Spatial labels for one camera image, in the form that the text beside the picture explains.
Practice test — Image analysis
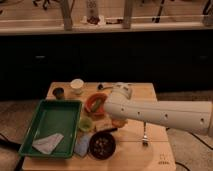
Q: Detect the dark plate with food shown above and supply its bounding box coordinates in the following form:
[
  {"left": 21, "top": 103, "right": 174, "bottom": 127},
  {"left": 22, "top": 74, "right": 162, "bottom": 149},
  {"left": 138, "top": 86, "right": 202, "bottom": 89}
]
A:
[{"left": 89, "top": 132, "right": 116, "bottom": 160}]

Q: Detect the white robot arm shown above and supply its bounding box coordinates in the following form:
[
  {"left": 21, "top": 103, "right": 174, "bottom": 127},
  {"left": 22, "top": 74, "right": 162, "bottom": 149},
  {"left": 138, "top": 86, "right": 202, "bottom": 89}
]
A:
[{"left": 104, "top": 82, "right": 213, "bottom": 138}]

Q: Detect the brush with black handle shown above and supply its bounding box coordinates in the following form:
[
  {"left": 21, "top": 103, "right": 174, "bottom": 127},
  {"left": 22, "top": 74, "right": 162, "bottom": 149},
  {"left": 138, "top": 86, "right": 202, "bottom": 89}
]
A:
[{"left": 95, "top": 122, "right": 117, "bottom": 132}]

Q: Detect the wooden handled black spoon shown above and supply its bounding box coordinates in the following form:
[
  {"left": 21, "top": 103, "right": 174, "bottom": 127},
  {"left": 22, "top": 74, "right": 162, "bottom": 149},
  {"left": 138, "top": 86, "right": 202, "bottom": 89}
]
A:
[{"left": 97, "top": 84, "right": 113, "bottom": 91}]

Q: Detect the dark small cup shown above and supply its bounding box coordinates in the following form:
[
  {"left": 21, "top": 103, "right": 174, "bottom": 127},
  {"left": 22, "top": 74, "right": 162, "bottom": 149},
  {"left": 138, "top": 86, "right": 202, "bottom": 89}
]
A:
[{"left": 52, "top": 87, "right": 65, "bottom": 100}]

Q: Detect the orange bowl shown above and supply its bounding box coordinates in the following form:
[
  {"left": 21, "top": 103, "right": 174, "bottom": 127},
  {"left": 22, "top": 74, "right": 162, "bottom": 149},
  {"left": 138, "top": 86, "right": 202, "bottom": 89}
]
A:
[{"left": 84, "top": 93, "right": 107, "bottom": 116}]

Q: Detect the wooden shelf frame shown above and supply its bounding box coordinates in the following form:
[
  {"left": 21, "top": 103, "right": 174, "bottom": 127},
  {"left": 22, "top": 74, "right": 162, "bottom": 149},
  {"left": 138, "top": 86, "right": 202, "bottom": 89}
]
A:
[{"left": 0, "top": 0, "right": 213, "bottom": 35}]

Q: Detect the black cable on floor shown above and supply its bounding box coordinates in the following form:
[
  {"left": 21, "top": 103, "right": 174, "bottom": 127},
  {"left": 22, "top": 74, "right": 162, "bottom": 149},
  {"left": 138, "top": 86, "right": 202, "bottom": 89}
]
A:
[{"left": 165, "top": 126, "right": 213, "bottom": 151}]

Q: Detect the green cucumber piece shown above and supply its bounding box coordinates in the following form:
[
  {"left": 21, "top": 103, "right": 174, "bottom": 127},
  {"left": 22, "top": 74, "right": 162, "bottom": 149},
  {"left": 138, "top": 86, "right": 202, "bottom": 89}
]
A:
[{"left": 91, "top": 99, "right": 102, "bottom": 112}]

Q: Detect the blue sponge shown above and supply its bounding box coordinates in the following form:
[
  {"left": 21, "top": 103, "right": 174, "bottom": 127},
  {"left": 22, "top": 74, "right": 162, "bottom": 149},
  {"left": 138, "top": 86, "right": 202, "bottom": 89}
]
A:
[{"left": 74, "top": 134, "right": 91, "bottom": 157}]

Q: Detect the white paper cup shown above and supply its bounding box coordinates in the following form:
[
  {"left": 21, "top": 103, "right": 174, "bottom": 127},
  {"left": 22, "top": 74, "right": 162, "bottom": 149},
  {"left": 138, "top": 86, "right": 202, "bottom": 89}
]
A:
[{"left": 70, "top": 79, "right": 84, "bottom": 95}]

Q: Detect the orange apple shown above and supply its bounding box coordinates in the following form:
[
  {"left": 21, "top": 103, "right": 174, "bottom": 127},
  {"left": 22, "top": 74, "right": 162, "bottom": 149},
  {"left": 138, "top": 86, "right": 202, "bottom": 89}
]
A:
[{"left": 112, "top": 120, "right": 128, "bottom": 128}]

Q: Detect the green plastic tray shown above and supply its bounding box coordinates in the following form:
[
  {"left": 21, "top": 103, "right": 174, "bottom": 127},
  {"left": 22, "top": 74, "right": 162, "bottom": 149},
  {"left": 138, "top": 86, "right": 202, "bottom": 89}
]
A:
[{"left": 19, "top": 100, "right": 82, "bottom": 158}]

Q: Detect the metal fork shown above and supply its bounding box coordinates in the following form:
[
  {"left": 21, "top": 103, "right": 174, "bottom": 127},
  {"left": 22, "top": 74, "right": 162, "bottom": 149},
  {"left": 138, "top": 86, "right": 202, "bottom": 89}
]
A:
[{"left": 142, "top": 122, "right": 148, "bottom": 146}]

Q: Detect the small green cup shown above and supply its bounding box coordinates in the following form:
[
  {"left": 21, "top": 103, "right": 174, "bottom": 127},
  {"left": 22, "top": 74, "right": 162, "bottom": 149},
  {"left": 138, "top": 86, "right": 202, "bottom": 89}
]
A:
[{"left": 79, "top": 118, "right": 93, "bottom": 132}]

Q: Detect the white cloth in tray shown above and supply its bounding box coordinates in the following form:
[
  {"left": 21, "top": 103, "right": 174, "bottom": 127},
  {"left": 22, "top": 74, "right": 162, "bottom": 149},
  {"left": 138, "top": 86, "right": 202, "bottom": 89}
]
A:
[{"left": 32, "top": 133, "right": 64, "bottom": 155}]

